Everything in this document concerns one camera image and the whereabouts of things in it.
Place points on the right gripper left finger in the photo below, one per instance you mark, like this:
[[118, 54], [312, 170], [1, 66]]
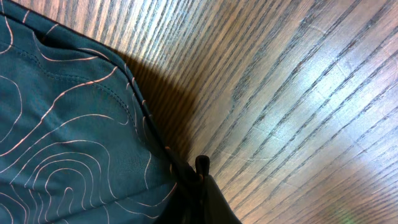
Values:
[[184, 206]]

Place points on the black orange-patterned cycling jersey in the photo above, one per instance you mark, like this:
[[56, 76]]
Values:
[[77, 144]]

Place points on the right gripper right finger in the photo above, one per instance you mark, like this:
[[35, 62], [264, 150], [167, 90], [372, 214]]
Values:
[[213, 205]]

